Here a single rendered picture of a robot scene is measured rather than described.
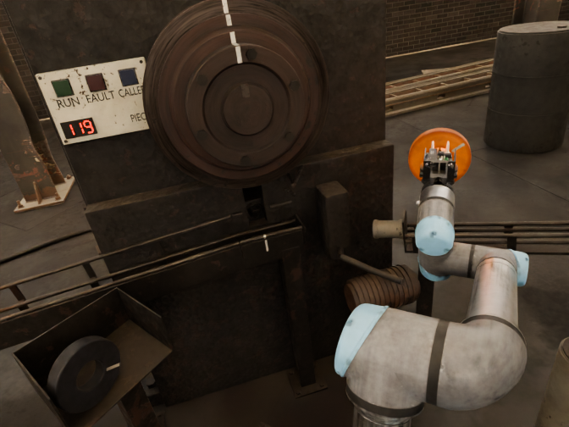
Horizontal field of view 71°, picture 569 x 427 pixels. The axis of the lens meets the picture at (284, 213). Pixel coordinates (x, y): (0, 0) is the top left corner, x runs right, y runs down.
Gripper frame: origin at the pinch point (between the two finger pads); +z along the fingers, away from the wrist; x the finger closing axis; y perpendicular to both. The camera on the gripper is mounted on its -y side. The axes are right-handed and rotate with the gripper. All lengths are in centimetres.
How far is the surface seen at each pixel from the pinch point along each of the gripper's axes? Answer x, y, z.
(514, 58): -48, -80, 222
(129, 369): 66, -16, -68
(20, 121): 307, -53, 100
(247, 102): 42, 26, -18
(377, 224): 16.1, -22.2, -7.7
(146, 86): 65, 33, -22
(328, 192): 30.5, -11.3, -6.6
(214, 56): 47, 37, -18
